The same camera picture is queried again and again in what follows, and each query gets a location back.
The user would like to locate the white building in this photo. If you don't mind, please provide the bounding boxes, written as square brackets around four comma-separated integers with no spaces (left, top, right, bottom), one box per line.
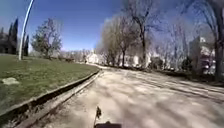
[85,52,105,65]

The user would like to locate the pale dirt path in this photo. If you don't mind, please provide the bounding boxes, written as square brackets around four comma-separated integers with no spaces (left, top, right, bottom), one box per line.
[31,65,224,128]

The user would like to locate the row of bare trees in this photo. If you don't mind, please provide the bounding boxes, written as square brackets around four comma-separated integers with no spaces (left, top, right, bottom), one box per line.
[95,0,224,83]

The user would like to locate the robot's own part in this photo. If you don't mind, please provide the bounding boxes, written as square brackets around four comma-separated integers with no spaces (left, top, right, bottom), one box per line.
[93,106,123,128]

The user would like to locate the leafy tree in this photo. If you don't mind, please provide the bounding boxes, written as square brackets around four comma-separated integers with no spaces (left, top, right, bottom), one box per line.
[30,17,63,60]

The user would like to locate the stone kerb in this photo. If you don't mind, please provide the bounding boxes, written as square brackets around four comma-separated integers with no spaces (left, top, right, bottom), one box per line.
[0,69,102,128]

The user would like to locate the green grass lawn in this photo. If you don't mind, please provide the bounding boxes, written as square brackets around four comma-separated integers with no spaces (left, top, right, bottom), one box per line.
[0,53,100,113]

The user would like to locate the pale building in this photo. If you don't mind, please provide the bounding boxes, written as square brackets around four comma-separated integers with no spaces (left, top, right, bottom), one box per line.
[188,35,217,75]

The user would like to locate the white lamp pole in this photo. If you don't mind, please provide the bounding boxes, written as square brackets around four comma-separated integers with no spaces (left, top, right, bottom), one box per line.
[17,0,35,61]

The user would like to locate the dark cypress trees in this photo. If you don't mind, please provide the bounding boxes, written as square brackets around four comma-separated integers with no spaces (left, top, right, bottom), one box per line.
[0,17,30,57]

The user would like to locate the flat pale stone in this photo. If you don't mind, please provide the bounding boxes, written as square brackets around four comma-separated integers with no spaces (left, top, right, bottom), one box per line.
[1,77,21,86]

